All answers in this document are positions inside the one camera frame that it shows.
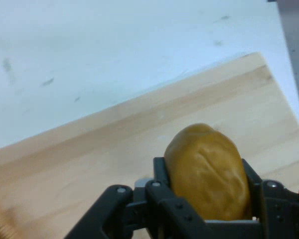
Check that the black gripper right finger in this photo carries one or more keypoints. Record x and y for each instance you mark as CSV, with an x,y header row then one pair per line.
x,y
284,211

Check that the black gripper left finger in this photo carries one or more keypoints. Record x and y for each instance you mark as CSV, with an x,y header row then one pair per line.
x,y
164,206

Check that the bamboo cutting board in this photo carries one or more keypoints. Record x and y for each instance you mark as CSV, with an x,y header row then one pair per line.
x,y
89,161

